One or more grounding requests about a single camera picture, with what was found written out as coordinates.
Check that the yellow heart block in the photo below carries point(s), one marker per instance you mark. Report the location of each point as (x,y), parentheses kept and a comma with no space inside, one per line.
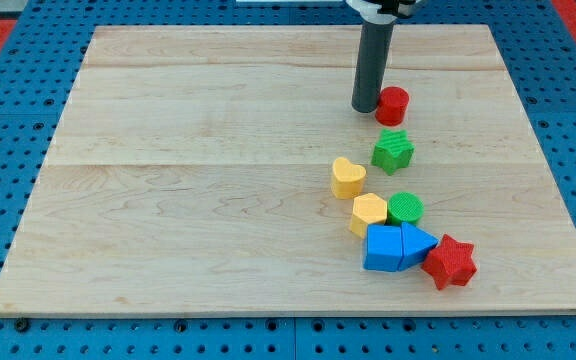
(347,179)

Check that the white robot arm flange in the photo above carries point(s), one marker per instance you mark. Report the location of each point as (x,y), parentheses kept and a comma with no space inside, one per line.
(382,12)

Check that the green star block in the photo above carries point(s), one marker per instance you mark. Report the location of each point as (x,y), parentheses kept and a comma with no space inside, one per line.
(392,151)

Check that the red star block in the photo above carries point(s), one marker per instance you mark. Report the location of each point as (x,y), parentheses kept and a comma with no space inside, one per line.
(450,263)

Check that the yellow hexagon block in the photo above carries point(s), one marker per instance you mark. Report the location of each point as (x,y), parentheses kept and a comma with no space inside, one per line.
(367,209)

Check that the light wooden board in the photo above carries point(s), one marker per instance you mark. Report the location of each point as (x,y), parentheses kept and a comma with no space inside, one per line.
(189,177)

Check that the blue cube block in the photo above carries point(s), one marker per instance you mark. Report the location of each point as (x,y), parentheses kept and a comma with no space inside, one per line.
(383,249)

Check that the green cylinder block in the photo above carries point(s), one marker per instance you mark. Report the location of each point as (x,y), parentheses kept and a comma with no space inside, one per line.
(404,207)

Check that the red cylinder block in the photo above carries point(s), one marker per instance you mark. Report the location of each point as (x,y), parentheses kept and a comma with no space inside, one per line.
(392,106)

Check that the blue triangle block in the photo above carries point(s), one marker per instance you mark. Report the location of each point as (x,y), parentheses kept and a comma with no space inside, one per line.
(416,244)

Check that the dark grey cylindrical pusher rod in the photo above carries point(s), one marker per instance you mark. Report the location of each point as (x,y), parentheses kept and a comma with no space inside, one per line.
(374,46)

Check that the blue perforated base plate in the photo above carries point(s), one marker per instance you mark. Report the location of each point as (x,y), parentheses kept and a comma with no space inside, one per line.
(37,68)

